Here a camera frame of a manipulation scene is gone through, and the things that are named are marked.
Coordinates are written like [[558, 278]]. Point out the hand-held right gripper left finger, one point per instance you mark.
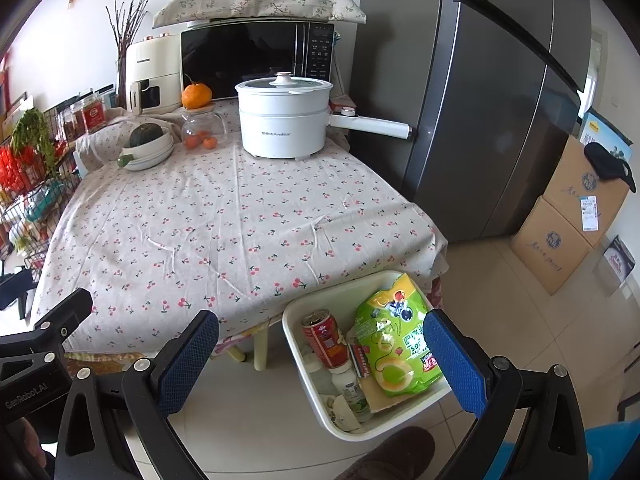
[[190, 355]]

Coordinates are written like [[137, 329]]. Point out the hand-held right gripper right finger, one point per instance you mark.
[[452, 355]]

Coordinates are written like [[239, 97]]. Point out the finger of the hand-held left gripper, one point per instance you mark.
[[65, 315]]

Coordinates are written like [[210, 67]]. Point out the green snack bag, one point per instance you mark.
[[390, 340]]

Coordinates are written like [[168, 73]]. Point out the orange and white paper box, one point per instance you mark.
[[359, 360]]

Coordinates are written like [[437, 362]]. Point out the white plastic bin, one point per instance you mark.
[[291, 325]]

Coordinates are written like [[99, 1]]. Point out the white plastic bottle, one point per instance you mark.
[[350, 387]]

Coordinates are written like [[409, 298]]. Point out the white paper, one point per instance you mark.
[[345, 417]]

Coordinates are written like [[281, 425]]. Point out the red drink can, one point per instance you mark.
[[325, 342]]

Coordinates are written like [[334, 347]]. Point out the cream table leg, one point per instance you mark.
[[261, 350]]

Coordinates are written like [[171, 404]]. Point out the brown slipper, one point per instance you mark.
[[385, 452]]

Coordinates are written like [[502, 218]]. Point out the cherry print tablecloth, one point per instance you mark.
[[225, 220]]

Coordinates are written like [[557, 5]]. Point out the white bowl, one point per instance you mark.
[[150, 157]]

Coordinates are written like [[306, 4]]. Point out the green leafy bundle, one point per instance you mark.
[[32, 132]]

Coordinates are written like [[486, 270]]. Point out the printed paper bag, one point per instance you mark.
[[617, 262]]

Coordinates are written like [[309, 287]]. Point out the blue plastic stool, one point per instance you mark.
[[615, 455]]

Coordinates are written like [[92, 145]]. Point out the green squash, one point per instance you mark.
[[146, 135]]

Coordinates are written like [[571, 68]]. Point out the red spice jar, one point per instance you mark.
[[90, 116]]

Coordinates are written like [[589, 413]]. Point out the cardboard box with white label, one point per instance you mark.
[[570, 185]]

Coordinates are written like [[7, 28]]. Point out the glass jar with small oranges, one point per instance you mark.
[[200, 125]]

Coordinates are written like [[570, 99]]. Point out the black cap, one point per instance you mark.
[[607, 165]]

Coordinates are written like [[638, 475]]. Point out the white electric pot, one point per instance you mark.
[[280, 125]]

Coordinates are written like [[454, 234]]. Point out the grey refrigerator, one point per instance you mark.
[[490, 110]]

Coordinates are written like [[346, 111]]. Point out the large orange fruit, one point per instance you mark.
[[196, 96]]

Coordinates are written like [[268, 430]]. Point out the cream air fryer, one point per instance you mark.
[[150, 60]]

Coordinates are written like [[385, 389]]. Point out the blue printed box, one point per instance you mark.
[[600, 127]]

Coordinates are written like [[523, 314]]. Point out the dried branches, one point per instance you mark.
[[127, 25]]

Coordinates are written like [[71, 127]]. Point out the black microwave oven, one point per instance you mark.
[[225, 55]]

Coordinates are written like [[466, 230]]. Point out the floral cloth cover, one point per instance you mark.
[[260, 0]]

